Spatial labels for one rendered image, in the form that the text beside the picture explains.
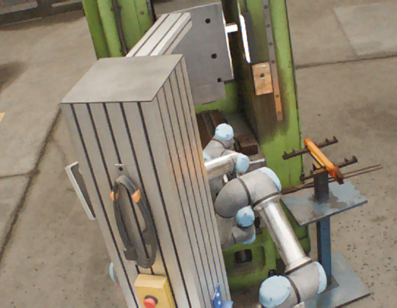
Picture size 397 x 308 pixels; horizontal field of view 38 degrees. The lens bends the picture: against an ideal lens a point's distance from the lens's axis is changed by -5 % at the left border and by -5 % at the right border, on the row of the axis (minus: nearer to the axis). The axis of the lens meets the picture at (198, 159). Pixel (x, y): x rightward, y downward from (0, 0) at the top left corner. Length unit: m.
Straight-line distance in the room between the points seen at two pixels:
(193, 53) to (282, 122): 0.71
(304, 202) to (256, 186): 0.90
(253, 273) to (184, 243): 1.99
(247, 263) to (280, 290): 1.39
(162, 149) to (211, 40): 1.42
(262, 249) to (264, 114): 0.81
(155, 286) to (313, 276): 0.75
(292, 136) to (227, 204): 1.12
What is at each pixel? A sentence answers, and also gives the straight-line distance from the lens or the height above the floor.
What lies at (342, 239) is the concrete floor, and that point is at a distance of 3.94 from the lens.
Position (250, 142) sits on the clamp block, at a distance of 3.11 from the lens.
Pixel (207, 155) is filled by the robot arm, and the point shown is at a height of 1.25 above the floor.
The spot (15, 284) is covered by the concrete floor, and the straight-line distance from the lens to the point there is 4.21.
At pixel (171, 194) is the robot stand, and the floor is 1.76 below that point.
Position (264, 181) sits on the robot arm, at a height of 1.29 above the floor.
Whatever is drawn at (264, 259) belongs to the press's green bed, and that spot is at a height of 0.21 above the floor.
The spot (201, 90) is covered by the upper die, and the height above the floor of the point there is 1.34.
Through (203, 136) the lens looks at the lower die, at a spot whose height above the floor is 0.99.
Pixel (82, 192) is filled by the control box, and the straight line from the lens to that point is 2.85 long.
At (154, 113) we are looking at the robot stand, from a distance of 1.39.
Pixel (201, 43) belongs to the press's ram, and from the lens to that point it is 2.80.
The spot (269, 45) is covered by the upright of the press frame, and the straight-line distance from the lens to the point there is 3.04.
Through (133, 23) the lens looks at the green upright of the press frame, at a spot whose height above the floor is 1.70.
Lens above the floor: 2.64
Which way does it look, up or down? 33 degrees down
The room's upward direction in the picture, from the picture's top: 11 degrees counter-clockwise
